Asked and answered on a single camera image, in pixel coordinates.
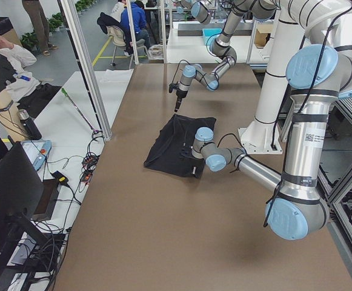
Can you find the seated person dark jacket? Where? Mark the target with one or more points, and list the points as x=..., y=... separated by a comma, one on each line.
x=119, y=17

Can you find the blue teach pendant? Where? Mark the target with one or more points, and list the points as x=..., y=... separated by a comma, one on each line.
x=37, y=151

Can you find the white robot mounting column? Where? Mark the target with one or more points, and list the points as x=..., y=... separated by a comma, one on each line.
x=321, y=22

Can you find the black power strip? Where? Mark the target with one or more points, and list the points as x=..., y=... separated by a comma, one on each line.
x=88, y=166

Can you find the black graphic t-shirt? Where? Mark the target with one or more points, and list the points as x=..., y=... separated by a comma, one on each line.
x=178, y=132

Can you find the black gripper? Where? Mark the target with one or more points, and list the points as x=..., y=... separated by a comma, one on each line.
x=188, y=154
x=180, y=95

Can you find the cardboard box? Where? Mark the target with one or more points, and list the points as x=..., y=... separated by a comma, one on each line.
x=263, y=32

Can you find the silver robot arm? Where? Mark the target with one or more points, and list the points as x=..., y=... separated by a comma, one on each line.
x=309, y=68
x=209, y=56

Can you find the aluminium frame cage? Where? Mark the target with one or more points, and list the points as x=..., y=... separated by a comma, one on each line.
x=76, y=36

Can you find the black computer monitor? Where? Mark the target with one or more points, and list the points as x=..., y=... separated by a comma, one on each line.
x=20, y=192

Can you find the black water bottle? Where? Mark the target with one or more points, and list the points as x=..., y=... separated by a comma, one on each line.
x=29, y=125

